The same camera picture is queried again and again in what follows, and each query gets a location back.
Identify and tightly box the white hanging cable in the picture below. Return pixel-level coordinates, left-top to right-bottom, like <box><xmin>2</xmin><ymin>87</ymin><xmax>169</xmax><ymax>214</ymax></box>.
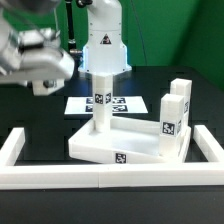
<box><xmin>53</xmin><ymin>0</ymin><xmax>62</xmax><ymax>48</ymax></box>

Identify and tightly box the white U-shaped obstacle fence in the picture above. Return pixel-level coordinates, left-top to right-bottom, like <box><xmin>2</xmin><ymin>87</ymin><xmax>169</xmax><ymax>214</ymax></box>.
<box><xmin>0</xmin><ymin>127</ymin><xmax>224</xmax><ymax>190</ymax></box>

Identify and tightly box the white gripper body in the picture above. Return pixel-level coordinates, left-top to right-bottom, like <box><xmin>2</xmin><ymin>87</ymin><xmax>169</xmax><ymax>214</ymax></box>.
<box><xmin>0</xmin><ymin>28</ymin><xmax>75</xmax><ymax>84</ymax></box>

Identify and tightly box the white desk top tray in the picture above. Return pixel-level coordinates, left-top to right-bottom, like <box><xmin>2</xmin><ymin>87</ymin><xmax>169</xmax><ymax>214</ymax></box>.
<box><xmin>68</xmin><ymin>116</ymin><xmax>191</xmax><ymax>164</ymax></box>

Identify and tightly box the black camera stand pole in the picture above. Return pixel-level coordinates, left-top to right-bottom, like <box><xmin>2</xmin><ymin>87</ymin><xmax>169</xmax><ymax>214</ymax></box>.
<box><xmin>65</xmin><ymin>0</ymin><xmax>77</xmax><ymax>55</ymax></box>

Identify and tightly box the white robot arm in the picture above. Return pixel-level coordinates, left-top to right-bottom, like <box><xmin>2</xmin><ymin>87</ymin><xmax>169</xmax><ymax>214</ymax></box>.
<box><xmin>0</xmin><ymin>0</ymin><xmax>130</xmax><ymax>91</ymax></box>

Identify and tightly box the fiducial marker base sheet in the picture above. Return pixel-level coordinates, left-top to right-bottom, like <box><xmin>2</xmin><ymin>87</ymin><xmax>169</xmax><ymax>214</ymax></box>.
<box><xmin>64</xmin><ymin>96</ymin><xmax>148</xmax><ymax>115</ymax></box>

